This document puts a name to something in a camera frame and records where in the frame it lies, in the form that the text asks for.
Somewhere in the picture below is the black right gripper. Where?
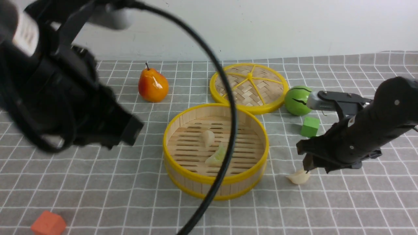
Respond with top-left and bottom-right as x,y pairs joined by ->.
297,116 -> 382,174

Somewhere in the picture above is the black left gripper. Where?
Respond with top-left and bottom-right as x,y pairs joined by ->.
1,46 -> 144,153

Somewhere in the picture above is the white dumpling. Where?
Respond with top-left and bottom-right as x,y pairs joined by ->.
286,169 -> 311,185
201,130 -> 215,148

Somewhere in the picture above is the pale green dumpling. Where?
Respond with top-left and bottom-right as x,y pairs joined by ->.
205,142 -> 227,167

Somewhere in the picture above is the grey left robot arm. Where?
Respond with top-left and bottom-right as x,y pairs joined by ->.
1,0 -> 144,153

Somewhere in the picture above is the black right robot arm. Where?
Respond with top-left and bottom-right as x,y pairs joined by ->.
297,76 -> 418,173

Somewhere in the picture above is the woven bamboo steamer lid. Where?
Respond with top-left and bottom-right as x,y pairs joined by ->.
223,63 -> 289,115

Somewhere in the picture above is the bamboo steamer tray yellow rim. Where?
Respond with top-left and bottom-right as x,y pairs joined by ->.
162,103 -> 269,200

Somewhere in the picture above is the green foam cube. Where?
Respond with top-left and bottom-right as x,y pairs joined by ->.
300,117 -> 320,137

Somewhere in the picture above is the green toy watermelon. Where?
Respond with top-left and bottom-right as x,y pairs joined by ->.
284,86 -> 312,116

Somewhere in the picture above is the orange toy pear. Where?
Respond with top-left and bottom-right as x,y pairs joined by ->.
138,63 -> 169,103

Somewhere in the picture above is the grey checked tablecloth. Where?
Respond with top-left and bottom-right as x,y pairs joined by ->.
0,60 -> 418,235

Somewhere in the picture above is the orange foam cube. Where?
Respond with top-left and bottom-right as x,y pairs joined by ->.
30,210 -> 67,235

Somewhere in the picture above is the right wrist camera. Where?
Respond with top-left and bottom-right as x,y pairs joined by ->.
306,91 -> 372,120

